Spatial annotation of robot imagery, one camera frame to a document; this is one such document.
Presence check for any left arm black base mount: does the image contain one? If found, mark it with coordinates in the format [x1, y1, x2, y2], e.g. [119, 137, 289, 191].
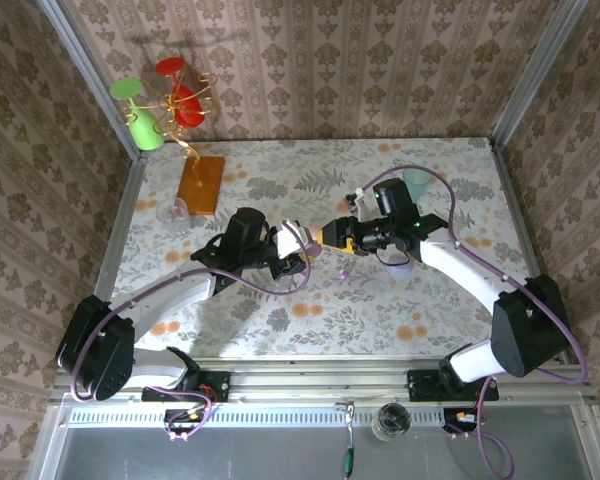
[140, 370, 231, 404]

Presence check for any black connector block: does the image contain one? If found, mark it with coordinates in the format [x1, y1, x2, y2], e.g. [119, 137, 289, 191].
[442, 407, 481, 435]
[163, 408, 212, 436]

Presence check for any clear glass cup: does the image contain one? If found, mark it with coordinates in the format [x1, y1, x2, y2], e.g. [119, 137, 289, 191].
[155, 196, 190, 226]

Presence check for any grey metal trough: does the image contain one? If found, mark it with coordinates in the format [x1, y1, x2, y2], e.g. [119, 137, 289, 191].
[29, 394, 600, 480]

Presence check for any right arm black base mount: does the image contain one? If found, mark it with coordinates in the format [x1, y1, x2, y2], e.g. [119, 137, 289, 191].
[407, 368, 499, 404]

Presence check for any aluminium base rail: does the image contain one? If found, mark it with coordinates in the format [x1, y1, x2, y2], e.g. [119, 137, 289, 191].
[49, 353, 599, 404]

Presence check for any green wine glass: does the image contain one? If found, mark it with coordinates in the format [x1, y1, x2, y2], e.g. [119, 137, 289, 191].
[109, 77, 165, 151]

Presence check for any thin black cable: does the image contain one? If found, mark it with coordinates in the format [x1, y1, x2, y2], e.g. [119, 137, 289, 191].
[374, 249, 412, 269]

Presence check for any wooden base board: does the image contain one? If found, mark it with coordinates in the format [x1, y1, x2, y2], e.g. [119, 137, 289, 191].
[176, 155, 227, 217]

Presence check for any aluminium corner post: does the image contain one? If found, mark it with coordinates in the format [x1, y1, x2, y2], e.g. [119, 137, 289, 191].
[488, 0, 590, 147]
[35, 0, 150, 160]

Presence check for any red wine glass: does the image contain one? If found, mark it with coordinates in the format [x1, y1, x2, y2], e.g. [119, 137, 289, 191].
[154, 56, 206, 130]

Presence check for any aluminium table side rail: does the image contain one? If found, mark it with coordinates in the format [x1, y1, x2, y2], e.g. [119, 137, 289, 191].
[93, 152, 150, 301]
[488, 138, 569, 364]

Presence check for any clear glass jar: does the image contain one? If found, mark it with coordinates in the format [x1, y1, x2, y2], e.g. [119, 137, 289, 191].
[372, 401, 414, 442]

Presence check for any slotted cable duct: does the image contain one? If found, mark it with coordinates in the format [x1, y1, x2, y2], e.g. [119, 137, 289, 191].
[62, 402, 481, 429]

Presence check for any teal plastic cup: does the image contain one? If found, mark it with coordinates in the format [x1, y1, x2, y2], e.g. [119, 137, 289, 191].
[401, 168, 430, 205]

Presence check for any gold wire glass rack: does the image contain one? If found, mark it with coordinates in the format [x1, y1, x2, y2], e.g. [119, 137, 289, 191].
[115, 71, 220, 189]

